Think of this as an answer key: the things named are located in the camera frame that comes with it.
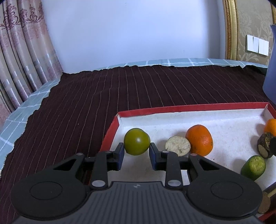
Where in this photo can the dark sugarcane piece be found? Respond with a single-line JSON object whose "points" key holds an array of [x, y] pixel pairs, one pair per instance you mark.
{"points": [[267, 146], [178, 146]]}

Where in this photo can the large orange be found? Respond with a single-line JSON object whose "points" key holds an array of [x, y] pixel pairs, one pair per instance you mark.
{"points": [[199, 140]]}

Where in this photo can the small orange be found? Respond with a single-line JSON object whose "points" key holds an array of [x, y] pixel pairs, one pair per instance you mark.
{"points": [[271, 128]]}

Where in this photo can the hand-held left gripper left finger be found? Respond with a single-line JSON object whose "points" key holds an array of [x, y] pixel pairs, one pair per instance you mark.
{"points": [[120, 158]]}

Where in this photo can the white wall switch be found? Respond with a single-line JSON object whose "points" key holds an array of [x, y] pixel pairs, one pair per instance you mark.
{"points": [[257, 44]]}

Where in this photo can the blue electric kettle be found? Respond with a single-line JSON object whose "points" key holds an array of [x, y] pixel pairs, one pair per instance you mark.
{"points": [[271, 71]]}

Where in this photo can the light green citrus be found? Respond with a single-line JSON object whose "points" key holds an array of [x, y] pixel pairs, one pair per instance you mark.
{"points": [[253, 165]]}

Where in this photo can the brown sugarcane piece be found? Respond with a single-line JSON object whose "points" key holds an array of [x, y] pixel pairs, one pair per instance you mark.
{"points": [[266, 200]]}

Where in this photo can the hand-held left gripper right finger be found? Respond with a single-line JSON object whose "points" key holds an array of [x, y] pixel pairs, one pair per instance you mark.
{"points": [[152, 158]]}

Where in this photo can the dark striped cloth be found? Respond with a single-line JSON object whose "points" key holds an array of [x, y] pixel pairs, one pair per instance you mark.
{"points": [[97, 90]]}

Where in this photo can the pink patterned curtain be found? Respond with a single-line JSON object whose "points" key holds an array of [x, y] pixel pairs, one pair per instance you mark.
{"points": [[23, 53]]}

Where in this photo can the dark green citrus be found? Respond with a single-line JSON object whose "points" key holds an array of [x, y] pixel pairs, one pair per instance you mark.
{"points": [[137, 141]]}

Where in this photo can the gold wall frame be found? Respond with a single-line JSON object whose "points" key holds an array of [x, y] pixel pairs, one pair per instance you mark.
{"points": [[229, 32]]}

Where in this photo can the red cardboard box tray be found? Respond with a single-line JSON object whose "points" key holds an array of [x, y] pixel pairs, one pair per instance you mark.
{"points": [[226, 129]]}

